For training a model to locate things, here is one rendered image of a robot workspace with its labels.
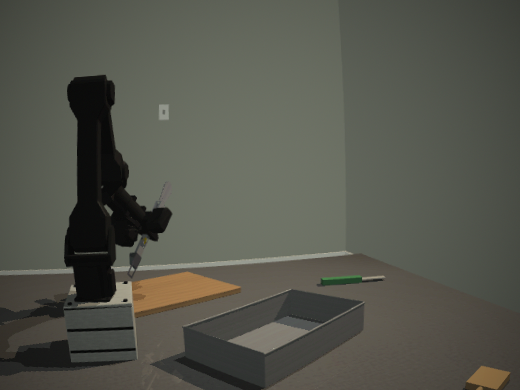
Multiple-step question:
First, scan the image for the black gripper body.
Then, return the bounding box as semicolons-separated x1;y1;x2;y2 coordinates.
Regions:
110;195;173;233

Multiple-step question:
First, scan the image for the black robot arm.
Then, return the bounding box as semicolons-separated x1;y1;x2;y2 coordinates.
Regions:
64;75;141;302

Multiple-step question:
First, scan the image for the wooden board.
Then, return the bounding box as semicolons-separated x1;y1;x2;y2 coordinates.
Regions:
132;272;241;318

